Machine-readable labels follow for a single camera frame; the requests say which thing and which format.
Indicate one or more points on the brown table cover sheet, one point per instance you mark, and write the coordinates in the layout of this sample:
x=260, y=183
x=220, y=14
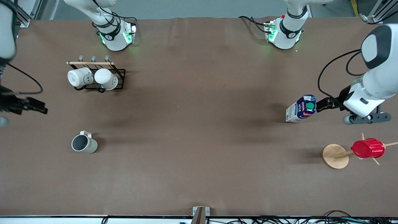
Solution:
x=199, y=155

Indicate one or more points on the red plastic cup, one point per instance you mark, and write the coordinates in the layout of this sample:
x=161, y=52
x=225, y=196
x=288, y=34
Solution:
x=368, y=148

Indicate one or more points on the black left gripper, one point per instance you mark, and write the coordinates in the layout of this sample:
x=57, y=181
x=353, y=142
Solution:
x=341, y=97

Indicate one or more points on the blue white milk carton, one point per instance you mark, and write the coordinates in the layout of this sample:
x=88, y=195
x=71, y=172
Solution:
x=298, y=112

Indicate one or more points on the aluminium frame profile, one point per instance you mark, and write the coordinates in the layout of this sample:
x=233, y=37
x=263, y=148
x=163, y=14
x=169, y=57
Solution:
x=23, y=18
x=377, y=12

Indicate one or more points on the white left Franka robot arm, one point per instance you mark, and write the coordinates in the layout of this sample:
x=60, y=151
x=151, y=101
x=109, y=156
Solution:
x=381, y=74

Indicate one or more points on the white mug with face print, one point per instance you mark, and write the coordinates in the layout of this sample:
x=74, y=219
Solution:
x=76, y=77

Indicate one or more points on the wooden mug tree stand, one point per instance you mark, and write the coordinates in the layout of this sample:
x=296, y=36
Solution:
x=335, y=157

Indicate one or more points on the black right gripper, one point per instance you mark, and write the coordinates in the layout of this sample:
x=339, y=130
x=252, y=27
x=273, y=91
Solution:
x=8, y=102

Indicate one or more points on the plain white mug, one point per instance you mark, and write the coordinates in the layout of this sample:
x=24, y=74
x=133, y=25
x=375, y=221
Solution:
x=105, y=77

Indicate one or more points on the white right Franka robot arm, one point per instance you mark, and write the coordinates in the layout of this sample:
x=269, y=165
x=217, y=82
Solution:
x=113, y=37

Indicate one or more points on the grey metal mount bracket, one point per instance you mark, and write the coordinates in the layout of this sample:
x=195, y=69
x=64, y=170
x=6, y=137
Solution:
x=200, y=213

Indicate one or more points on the grey ribbed mug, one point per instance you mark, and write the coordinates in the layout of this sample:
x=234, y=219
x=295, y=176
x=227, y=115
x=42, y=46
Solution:
x=88, y=146

